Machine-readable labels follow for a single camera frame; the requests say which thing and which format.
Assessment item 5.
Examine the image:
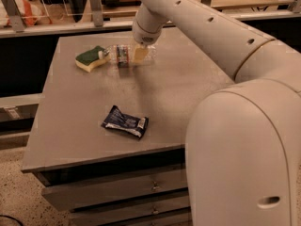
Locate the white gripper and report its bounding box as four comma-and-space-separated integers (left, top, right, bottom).
132, 4, 167, 63

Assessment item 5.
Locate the clear plastic water bottle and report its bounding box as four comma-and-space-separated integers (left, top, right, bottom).
104, 44, 156, 67

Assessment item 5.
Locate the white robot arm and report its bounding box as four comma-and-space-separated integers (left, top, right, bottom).
133, 0, 301, 226

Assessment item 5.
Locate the green and yellow sponge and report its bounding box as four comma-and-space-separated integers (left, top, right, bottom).
75, 46, 110, 73

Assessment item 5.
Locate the dark bar tool on shelf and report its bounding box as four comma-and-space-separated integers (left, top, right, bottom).
102, 0, 141, 8

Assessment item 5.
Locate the dark blue snack packet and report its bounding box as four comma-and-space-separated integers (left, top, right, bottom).
102, 105, 149, 138

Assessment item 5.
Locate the orange and white bag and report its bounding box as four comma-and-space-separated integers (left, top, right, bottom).
0, 0, 52, 27

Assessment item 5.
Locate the grey drawer cabinet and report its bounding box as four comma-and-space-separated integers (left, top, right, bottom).
21, 25, 236, 226

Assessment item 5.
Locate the top grey drawer front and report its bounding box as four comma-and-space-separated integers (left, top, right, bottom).
42, 167, 187, 211

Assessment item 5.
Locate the grey drawer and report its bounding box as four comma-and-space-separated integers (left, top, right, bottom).
71, 189, 190, 226
42, 167, 187, 211
105, 208, 191, 226

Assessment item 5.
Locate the middle grey drawer front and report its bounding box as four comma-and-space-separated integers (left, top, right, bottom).
71, 189, 190, 226

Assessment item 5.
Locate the bottom grey drawer front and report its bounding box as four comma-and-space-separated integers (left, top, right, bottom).
105, 208, 191, 226

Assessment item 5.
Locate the metal rail frame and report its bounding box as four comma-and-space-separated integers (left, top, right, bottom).
0, 0, 295, 38

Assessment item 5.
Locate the black cable on floor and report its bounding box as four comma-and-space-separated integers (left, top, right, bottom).
0, 214, 25, 226

